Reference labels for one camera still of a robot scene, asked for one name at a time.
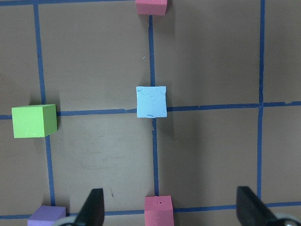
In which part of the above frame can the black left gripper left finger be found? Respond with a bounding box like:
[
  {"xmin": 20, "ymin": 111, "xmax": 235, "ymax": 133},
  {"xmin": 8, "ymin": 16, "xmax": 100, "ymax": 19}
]
[{"xmin": 74, "ymin": 188, "xmax": 104, "ymax": 226}]

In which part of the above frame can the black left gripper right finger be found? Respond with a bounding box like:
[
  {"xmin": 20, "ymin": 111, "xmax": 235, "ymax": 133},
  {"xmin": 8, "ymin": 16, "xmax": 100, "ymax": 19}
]
[{"xmin": 236, "ymin": 186, "xmax": 278, "ymax": 226}]

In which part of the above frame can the light blue foam block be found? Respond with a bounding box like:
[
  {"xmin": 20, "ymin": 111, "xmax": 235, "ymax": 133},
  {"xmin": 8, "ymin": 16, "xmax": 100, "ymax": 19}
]
[{"xmin": 136, "ymin": 86, "xmax": 167, "ymax": 118}]

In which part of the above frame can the purple foam block near left arm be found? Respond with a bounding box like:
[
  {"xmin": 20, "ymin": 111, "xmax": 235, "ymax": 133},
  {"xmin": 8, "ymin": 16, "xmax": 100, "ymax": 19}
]
[{"xmin": 27, "ymin": 205, "xmax": 66, "ymax": 226}]

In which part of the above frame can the pink foam block with dot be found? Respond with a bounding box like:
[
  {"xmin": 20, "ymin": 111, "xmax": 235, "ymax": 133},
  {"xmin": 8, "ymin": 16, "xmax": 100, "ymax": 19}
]
[{"xmin": 144, "ymin": 195, "xmax": 174, "ymax": 226}]

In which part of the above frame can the green foam block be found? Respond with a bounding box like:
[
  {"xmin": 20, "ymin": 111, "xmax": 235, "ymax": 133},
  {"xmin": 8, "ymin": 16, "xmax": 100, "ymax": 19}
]
[{"xmin": 11, "ymin": 104, "xmax": 58, "ymax": 138}]

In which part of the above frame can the pink foam block front left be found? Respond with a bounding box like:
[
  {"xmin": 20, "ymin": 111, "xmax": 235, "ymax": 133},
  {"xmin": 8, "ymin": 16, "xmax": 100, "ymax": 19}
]
[{"xmin": 135, "ymin": 0, "xmax": 167, "ymax": 16}]

